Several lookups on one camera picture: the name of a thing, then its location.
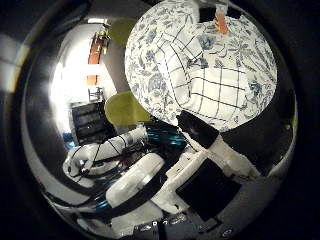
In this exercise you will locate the white black checked cloth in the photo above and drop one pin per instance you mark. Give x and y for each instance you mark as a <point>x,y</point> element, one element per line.
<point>213,90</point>

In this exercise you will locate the teal blue metallic object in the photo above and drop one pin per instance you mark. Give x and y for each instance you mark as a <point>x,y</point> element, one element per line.
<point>166,136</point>

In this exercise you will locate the blue floral tablecloth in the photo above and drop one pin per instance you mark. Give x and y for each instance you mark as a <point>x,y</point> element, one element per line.
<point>146,76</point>

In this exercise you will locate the black shelf cabinet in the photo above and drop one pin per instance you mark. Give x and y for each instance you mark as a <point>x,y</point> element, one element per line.
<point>90,121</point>

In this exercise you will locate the orange wall panel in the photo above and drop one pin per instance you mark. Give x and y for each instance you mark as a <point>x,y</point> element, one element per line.
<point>94,53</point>

